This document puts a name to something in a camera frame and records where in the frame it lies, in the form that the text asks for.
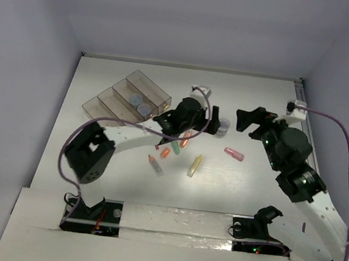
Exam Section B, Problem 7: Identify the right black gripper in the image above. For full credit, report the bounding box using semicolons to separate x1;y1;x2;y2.
231;104;298;173

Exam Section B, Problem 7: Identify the clear tape roll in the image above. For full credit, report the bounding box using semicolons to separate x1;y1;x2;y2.
216;118;231;137

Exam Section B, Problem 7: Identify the orange highlighter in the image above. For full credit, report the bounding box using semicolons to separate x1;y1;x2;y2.
180;130;193;148

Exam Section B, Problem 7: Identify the pink highlighter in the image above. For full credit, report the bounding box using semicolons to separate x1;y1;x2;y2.
224;147;245;162

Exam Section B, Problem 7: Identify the yellow highlighter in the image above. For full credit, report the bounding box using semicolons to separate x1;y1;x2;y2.
187;155;202;178

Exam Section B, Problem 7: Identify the green highlighter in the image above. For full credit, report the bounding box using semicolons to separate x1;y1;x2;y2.
170;141;180;155

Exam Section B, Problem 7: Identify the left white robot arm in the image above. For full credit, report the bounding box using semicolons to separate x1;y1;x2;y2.
58;97;220;197

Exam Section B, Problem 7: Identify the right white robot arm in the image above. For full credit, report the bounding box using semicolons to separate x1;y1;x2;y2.
236;107;349;261

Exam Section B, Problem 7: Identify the small orange eraser cap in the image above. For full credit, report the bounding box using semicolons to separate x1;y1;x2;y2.
160;147;171;159

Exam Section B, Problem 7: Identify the grey orange-tipped marker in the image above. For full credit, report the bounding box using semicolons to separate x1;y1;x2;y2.
148;155;164;176

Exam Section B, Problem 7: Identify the clear brown compartment organizer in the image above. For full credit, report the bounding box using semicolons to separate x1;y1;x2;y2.
82;70;171;127

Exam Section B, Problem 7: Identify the silver taped front board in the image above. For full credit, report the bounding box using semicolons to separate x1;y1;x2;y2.
118;202;233;252

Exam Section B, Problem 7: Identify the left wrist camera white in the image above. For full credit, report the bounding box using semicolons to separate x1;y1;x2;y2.
190;85;212;107

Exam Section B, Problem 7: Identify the aluminium rail right edge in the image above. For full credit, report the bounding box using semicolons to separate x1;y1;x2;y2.
278;78;345;222

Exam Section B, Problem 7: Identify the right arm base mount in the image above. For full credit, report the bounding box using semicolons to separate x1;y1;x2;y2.
227;206;291;258

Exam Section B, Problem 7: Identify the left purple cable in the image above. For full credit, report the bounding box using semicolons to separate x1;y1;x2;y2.
54;72;214;209

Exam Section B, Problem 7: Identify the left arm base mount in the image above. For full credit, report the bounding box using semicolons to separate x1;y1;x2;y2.
59;193;123;238

